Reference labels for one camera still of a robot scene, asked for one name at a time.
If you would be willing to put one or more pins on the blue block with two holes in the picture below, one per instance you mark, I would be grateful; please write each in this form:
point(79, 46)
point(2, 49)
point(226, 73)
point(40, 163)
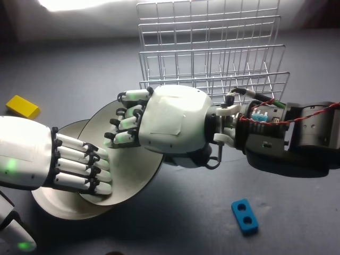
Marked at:
point(245, 216)

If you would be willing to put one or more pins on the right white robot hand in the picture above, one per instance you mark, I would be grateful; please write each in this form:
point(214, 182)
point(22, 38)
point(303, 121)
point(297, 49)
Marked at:
point(172, 119)

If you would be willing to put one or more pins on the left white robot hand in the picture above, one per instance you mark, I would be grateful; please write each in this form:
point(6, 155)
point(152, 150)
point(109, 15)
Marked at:
point(24, 151)

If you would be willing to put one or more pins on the yellow rectangular block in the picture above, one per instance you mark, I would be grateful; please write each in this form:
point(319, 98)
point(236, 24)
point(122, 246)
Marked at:
point(22, 106)

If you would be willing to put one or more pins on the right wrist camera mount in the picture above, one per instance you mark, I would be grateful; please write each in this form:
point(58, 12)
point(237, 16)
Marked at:
point(229, 109)

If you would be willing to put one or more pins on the white plate with dark rim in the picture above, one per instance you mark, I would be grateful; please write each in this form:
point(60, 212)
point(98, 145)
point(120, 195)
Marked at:
point(61, 205)
point(130, 175)

